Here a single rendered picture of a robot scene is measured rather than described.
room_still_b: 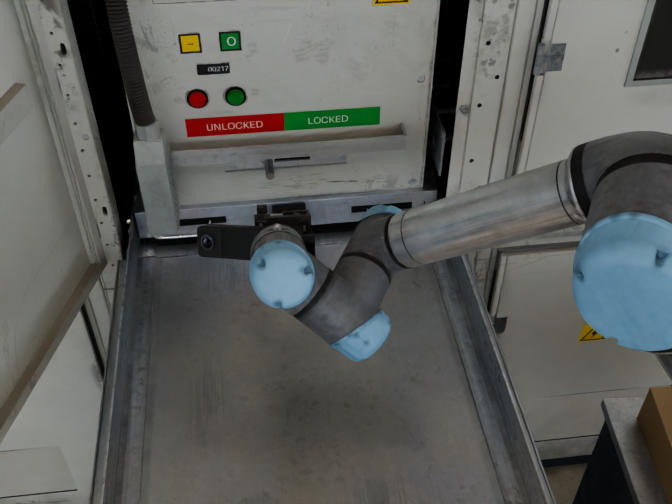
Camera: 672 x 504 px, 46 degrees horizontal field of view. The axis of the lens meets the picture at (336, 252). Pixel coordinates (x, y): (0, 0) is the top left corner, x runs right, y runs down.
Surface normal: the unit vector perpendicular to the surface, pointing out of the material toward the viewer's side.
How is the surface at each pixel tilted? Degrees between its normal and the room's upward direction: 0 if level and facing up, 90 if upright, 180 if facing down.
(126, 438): 0
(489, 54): 90
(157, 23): 90
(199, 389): 0
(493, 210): 64
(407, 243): 75
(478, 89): 90
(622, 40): 90
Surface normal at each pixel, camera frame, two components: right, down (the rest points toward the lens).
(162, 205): 0.12, 0.67
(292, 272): 0.11, 0.22
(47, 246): 0.98, 0.13
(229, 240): -0.41, 0.18
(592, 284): -0.44, 0.59
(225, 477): 0.00, -0.73
